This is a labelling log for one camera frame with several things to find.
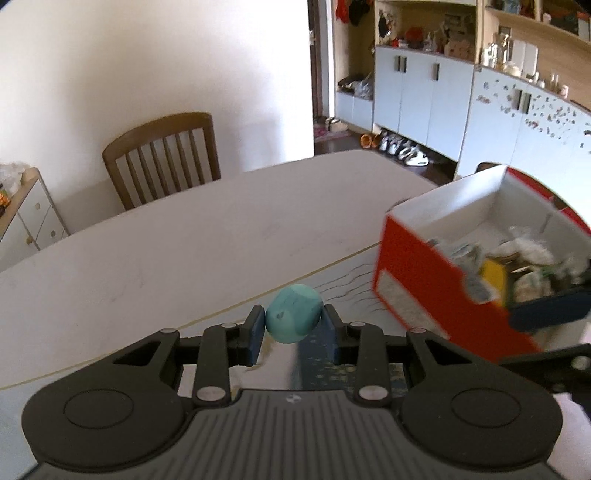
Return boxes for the small cardboard box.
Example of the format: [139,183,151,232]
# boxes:
[445,37,476,58]

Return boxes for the plastic bag in cabinet nook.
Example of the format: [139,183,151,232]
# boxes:
[353,74,375,100]

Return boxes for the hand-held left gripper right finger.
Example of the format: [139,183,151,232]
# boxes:
[323,304,497,407]

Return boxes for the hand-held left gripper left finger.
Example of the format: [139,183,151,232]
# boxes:
[113,305,266,407]

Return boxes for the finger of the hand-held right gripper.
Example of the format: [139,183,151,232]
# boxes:
[499,344,591,393]
[510,293,591,334]

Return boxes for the black hat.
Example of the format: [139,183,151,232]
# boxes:
[348,0,372,26]

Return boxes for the dark brown door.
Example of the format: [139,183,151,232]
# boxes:
[307,0,335,121]

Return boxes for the patterned red rug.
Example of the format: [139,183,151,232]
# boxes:
[314,124,352,144]

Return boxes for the white sideboard with wooden top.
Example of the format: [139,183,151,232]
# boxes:
[0,167,70,273]

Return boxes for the row of sneakers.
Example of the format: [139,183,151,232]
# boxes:
[376,134,432,168]

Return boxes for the small yellow box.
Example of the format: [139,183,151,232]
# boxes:
[480,258,513,305]

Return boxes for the clear plastic bags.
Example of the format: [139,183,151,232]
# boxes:
[0,161,31,185]

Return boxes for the red cardboard box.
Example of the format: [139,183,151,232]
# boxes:
[372,165,591,365]

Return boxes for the teal ball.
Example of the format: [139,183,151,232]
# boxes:
[265,285,324,344]

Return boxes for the wooden slat-back chair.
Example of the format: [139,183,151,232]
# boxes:
[102,112,221,212]

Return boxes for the white wall cabinets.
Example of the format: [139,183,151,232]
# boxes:
[332,0,591,181]

